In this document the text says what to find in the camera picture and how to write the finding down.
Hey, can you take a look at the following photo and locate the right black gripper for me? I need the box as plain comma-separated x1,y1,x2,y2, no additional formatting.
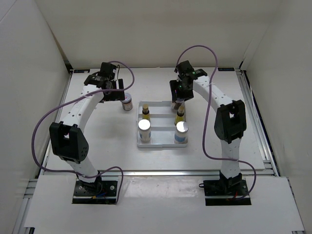
170,79,194,103

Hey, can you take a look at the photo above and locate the brown spice jar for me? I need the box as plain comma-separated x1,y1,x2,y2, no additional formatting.
121,93,133,111
172,98,185,110

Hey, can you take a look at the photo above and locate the yellow label bottle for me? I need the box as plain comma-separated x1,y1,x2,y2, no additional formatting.
142,104,150,121
175,106,185,125

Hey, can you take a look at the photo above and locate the silver lid blue bottle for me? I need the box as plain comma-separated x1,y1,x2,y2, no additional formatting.
174,121,189,144

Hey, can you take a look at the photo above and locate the silver lid white bottle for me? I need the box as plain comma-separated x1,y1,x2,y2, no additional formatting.
138,119,151,142

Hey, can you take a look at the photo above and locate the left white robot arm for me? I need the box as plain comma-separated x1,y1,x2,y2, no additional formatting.
49,62,125,195

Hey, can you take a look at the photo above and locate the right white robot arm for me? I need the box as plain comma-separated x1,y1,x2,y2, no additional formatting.
170,61,247,195

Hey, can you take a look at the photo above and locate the white tiered tray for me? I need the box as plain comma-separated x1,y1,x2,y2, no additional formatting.
136,101,188,149

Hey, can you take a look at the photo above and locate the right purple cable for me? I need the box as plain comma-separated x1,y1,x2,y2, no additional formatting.
175,45,258,200

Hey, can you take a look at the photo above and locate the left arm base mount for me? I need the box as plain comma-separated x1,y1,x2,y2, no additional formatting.
72,176,121,205

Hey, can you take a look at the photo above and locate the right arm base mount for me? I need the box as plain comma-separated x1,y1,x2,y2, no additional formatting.
198,180,252,206

